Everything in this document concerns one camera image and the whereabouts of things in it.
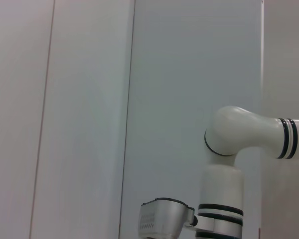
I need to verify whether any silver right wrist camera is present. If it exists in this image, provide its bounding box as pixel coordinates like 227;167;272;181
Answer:
139;198;199;239

